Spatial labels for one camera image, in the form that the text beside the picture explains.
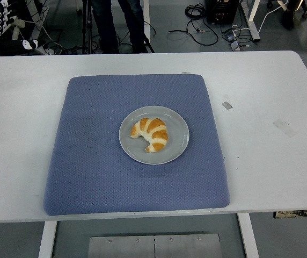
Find person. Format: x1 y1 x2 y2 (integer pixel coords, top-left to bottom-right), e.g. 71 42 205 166
90 0 150 53

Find grey round plate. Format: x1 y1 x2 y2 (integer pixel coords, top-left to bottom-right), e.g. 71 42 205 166
119 105 190 165

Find large clear tape piece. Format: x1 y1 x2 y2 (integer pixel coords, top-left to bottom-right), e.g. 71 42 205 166
272 118 297 139

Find white desk leg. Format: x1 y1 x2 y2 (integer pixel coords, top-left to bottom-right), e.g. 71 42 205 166
238 0 261 42

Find croissant bread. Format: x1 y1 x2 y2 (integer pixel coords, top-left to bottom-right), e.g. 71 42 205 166
130 117 169 153

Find white office chair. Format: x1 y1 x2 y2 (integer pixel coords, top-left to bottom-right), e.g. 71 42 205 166
8 15 26 41

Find blue quilted mat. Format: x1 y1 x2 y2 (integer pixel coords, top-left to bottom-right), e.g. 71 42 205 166
42 74 230 217

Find black floor cable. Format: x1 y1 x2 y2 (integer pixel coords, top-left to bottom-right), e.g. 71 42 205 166
168 3 220 45

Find person's foot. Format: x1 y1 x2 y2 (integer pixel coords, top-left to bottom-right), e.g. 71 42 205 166
281 0 295 30

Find grey power adapter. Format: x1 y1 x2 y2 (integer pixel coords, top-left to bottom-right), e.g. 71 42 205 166
222 29 238 42

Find black electronics box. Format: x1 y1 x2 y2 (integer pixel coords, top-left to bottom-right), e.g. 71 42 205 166
206 0 240 24

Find white floor cable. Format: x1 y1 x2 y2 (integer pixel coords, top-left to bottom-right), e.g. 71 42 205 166
258 4 287 32

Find white table leg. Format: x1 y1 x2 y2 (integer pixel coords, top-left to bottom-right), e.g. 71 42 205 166
237 213 260 258
38 220 58 258

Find grey metal plate with screws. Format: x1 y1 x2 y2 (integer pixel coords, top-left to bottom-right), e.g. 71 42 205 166
87 233 221 258

